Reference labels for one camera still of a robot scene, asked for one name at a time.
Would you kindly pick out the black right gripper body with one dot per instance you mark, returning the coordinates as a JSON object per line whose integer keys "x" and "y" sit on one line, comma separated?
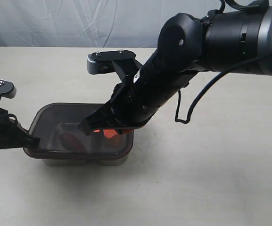
{"x": 136, "y": 102}

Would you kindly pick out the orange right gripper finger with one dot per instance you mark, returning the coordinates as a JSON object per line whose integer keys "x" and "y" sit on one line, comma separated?
{"x": 110, "y": 133}

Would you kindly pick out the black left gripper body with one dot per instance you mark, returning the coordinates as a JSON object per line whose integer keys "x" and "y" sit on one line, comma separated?
{"x": 12, "y": 134}

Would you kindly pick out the red toy sausage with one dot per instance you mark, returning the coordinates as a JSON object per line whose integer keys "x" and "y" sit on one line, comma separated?
{"x": 71, "y": 143}

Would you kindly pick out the dark lid with orange seal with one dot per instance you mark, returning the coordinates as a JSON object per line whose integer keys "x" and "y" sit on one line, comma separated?
{"x": 57, "y": 118}

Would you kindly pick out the yellow toy cheese wedge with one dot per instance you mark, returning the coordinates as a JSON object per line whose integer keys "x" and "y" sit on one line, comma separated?
{"x": 112, "y": 140}

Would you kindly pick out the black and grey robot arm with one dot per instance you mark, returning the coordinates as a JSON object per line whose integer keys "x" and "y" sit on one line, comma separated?
{"x": 233, "y": 39}

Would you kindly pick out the steel two-compartment lunch box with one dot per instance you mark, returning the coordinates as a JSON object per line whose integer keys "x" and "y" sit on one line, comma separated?
{"x": 116, "y": 162}

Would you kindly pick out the grey-blue wrinkled backdrop cloth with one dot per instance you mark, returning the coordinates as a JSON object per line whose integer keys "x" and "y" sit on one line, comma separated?
{"x": 91, "y": 23}

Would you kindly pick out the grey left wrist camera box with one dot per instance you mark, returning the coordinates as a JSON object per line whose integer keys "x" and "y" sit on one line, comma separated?
{"x": 1, "y": 87}

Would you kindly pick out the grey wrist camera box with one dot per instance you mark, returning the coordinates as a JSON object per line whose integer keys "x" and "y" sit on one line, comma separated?
{"x": 1, "y": 87}
{"x": 122, "y": 62}

